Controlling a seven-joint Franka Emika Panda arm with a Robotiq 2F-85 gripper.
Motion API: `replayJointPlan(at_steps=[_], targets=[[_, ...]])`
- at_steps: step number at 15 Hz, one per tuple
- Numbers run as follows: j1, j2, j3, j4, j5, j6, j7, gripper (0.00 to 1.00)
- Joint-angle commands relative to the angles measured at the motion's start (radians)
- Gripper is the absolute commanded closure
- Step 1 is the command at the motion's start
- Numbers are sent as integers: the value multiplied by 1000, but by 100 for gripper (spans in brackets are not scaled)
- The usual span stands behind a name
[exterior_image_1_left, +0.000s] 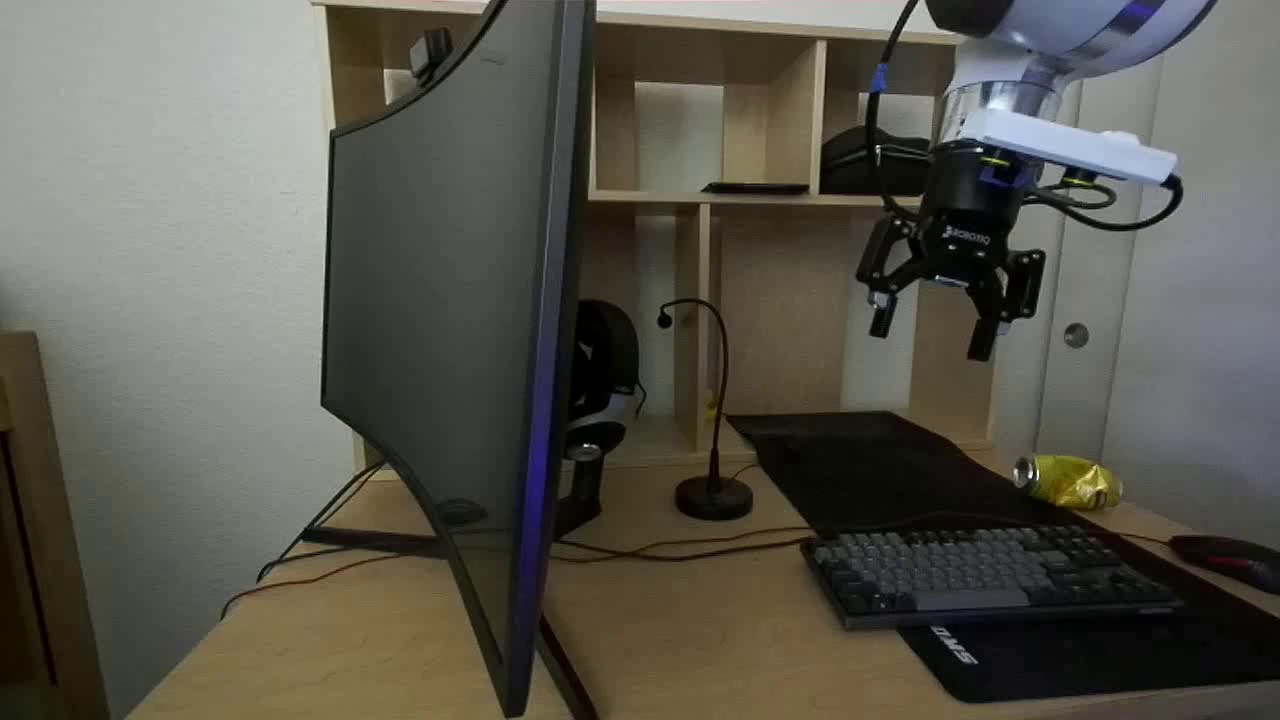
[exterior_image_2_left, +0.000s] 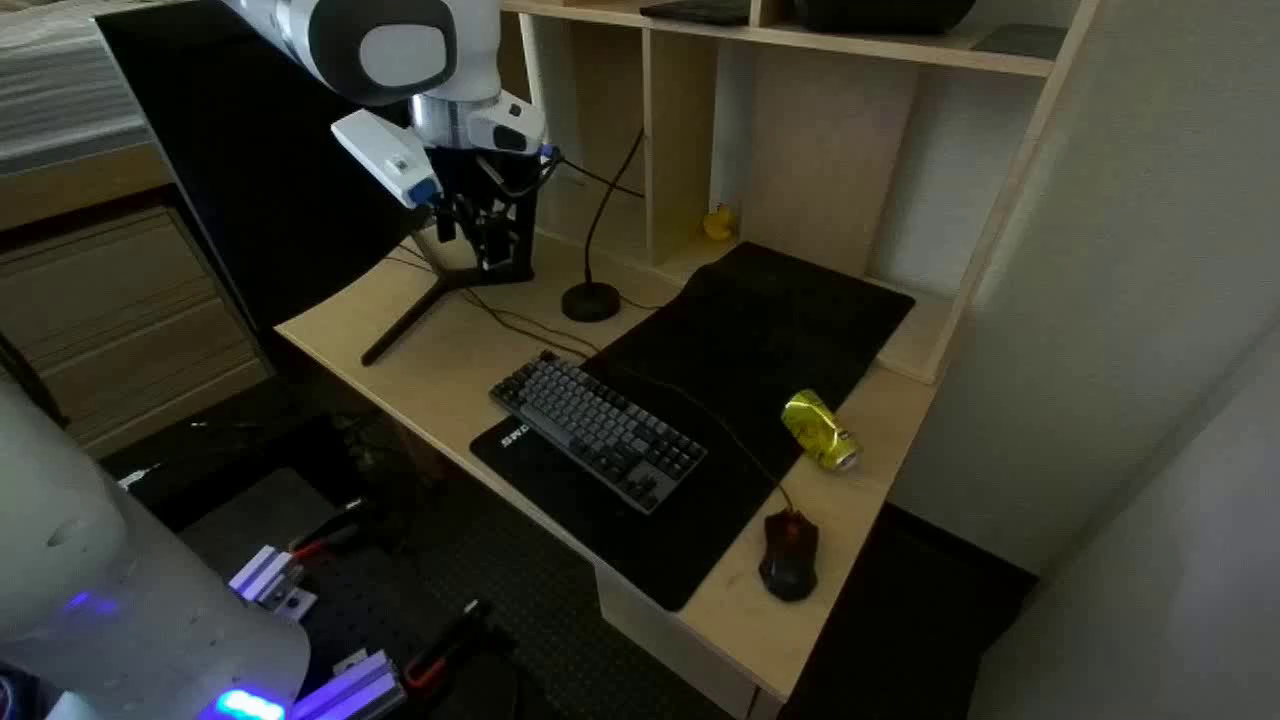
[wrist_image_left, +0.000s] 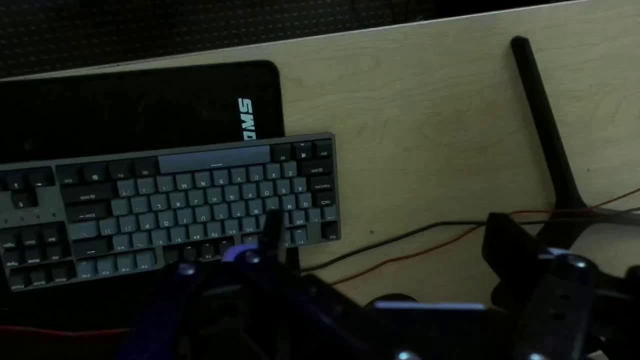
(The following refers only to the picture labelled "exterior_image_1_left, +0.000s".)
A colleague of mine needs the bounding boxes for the yellow crumpled can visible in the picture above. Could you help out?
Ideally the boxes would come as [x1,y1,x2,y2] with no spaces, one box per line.
[1012,456,1122,513]

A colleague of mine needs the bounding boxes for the wooden cabinet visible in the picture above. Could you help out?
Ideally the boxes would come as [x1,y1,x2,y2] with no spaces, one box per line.
[0,332,109,720]

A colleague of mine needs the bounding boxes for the wooden shelf unit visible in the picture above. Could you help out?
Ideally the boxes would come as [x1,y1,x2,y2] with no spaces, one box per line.
[331,9,989,410]

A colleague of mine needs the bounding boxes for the flat black device on shelf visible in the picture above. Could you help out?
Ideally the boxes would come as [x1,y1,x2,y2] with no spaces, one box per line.
[699,178,809,195]

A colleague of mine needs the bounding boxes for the brown desk cable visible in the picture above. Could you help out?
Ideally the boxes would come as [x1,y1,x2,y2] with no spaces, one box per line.
[214,519,815,620]

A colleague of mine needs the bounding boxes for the grey mechanical keyboard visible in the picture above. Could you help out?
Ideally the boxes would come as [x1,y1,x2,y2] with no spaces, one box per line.
[800,522,1180,629]

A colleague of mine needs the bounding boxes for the black gooseneck desk microphone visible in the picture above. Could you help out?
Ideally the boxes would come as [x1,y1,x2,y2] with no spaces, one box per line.
[656,295,753,519]

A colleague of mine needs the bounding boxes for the black computer mouse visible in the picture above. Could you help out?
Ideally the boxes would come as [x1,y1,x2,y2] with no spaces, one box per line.
[1166,537,1280,594]

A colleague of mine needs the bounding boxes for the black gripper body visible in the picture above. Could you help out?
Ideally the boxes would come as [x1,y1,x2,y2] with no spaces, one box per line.
[886,140,1041,295]

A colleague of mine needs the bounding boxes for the large black desk mat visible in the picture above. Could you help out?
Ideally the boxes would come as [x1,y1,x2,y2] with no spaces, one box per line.
[733,410,1280,702]

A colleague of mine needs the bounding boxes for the black box on shelf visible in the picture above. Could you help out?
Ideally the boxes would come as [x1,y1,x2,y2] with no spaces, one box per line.
[818,126,931,195]

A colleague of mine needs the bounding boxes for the black monitor stand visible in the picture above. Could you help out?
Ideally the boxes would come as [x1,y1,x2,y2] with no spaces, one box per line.
[288,462,598,720]

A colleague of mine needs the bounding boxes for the curved black monitor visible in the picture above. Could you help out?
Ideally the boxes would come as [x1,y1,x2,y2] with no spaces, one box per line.
[318,0,594,710]

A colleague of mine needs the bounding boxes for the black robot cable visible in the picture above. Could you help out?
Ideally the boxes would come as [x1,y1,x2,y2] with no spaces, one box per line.
[858,0,1189,236]

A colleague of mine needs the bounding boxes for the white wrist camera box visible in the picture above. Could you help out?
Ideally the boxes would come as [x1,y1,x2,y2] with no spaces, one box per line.
[961,107,1175,183]

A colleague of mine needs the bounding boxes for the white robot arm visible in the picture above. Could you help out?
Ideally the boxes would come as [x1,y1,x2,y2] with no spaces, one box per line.
[857,0,1214,360]

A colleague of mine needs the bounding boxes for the black headphones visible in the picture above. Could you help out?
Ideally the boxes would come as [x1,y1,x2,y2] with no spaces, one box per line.
[562,298,639,456]

